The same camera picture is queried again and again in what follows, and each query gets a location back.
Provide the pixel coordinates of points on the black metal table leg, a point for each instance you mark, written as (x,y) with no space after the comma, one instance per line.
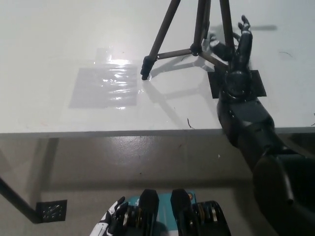
(19,201)

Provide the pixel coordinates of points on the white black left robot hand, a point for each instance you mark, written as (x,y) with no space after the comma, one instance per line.
(115,211)

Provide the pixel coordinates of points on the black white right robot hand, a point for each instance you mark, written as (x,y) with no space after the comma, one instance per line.
(243,49)

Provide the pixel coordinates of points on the black tape patch on table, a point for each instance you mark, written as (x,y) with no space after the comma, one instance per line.
(258,83)

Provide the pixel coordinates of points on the bronze and black camera tripod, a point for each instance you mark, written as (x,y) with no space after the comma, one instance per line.
(163,32)

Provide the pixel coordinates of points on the clear glossy tape patch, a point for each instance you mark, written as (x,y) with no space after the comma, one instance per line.
(103,88)

